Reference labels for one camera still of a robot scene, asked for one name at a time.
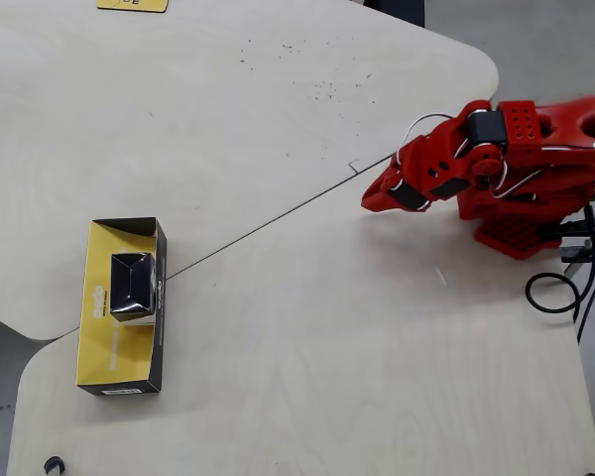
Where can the small white and black box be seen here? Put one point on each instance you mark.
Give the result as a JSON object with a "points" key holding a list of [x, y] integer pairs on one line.
{"points": [[129, 282]]}

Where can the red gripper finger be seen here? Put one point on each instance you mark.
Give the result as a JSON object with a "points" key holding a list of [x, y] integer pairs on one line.
{"points": [[373, 198], [389, 177]]}

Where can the yellow card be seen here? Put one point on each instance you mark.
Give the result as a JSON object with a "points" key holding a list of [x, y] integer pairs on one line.
{"points": [[129, 5]]}

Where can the black table clamp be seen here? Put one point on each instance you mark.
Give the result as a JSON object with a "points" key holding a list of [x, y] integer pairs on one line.
{"points": [[577, 253]]}

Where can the red gripper body black motor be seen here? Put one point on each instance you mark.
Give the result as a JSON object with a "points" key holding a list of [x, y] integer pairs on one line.
{"points": [[411, 197]]}

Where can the red robot base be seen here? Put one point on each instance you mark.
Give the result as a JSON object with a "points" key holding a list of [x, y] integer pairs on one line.
{"points": [[511, 233]]}

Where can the dark grey furniture piece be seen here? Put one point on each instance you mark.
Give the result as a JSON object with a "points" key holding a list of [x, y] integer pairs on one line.
{"points": [[396, 10]]}

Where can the long black open box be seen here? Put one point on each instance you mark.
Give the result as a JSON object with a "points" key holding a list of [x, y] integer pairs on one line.
{"points": [[96, 347]]}

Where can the red robot arm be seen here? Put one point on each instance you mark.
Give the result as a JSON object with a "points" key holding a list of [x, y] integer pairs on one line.
{"points": [[565, 119]]}

